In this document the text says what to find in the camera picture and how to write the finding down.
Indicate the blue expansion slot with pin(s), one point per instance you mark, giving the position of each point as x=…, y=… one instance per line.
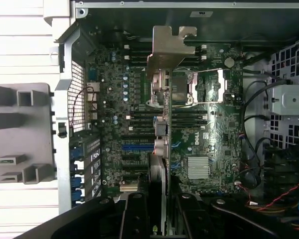
x=137, y=147

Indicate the green motherboard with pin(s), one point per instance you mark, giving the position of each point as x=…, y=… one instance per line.
x=214, y=139

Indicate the open black PC case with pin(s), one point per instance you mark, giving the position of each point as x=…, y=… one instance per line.
x=64, y=99

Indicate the round coin battery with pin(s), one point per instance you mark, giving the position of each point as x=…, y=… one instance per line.
x=229, y=62

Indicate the metal disk bay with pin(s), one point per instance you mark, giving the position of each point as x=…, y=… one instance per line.
x=291, y=99

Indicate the CPU socket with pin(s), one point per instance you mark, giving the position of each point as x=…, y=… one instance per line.
x=180, y=87

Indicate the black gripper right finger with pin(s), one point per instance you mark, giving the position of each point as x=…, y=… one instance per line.
x=196, y=221

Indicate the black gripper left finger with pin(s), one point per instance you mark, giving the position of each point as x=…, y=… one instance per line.
x=134, y=219

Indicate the grey parts rack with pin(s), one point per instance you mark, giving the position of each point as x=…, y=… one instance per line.
x=20, y=129

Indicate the metal socket cover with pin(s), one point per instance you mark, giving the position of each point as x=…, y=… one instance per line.
x=221, y=84

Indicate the silver finned heatsink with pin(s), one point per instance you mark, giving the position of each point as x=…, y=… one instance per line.
x=198, y=168

